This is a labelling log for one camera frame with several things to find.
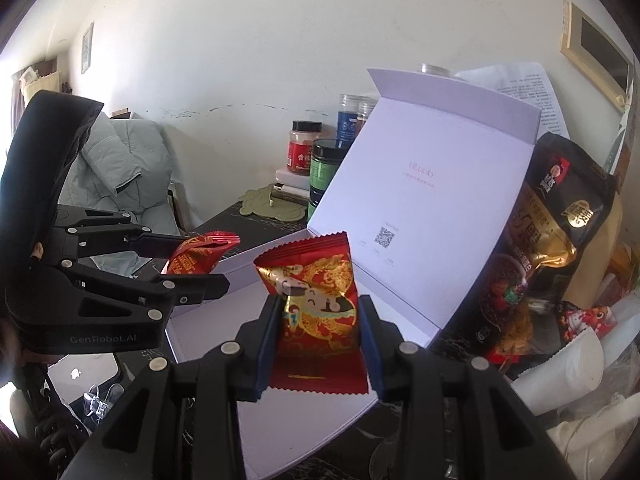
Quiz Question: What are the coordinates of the black gold oatmeal bag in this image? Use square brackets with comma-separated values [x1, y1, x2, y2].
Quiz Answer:
[458, 132, 615, 354]

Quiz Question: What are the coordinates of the green black jar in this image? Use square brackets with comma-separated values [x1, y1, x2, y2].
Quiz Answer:
[307, 139, 352, 220]

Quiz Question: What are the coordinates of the green leaf coaster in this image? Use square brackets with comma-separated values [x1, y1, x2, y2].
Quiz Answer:
[239, 185, 307, 222]

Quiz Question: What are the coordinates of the red gold candy packet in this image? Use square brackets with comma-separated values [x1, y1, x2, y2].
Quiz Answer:
[254, 232, 369, 394]

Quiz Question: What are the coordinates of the brown paper bag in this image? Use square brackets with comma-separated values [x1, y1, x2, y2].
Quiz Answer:
[563, 192, 623, 310]

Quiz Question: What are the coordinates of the lavender open gift box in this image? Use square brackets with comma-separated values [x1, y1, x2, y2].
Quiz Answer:
[167, 68, 541, 479]

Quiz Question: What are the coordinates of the grey puffer jacket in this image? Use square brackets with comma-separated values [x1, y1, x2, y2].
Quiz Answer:
[56, 112, 174, 281]

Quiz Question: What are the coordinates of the red label jar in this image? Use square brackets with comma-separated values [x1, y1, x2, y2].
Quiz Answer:
[286, 120, 322, 176]

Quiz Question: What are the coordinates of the blue label jar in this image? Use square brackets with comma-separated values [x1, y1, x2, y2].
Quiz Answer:
[336, 94, 378, 148]

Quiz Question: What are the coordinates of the white smartphone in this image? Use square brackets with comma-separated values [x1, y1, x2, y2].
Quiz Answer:
[48, 353, 118, 404]

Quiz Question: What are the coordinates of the small red snack packet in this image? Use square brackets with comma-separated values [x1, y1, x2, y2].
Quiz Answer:
[163, 231, 241, 275]

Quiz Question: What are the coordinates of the printed paper sheet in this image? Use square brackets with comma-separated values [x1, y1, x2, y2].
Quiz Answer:
[454, 62, 570, 139]

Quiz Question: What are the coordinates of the clear acrylic phone stand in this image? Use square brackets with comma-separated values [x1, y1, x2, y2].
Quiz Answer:
[82, 384, 125, 422]

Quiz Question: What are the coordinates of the white rolled tube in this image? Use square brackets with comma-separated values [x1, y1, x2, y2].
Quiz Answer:
[511, 328, 604, 416]

